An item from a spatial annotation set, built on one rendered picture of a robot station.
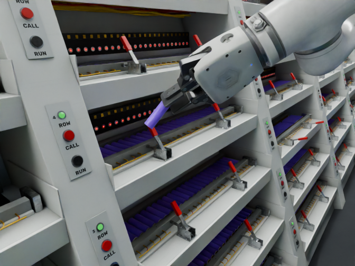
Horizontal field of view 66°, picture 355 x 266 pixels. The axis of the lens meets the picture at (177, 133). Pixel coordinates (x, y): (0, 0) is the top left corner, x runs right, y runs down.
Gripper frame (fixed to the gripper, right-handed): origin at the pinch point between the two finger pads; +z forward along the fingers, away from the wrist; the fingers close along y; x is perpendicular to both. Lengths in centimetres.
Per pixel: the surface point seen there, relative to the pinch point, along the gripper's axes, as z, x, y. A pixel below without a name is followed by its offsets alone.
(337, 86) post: -69, 78, 160
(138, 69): 5.2, 13.1, -0.3
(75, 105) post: 13.6, 1.6, -10.3
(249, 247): 13, -16, 56
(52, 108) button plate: 15.1, -0.1, -13.5
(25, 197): 26.6, -8.6, -9.2
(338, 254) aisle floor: -8, -21, 113
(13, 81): 15.7, 1.8, -19.5
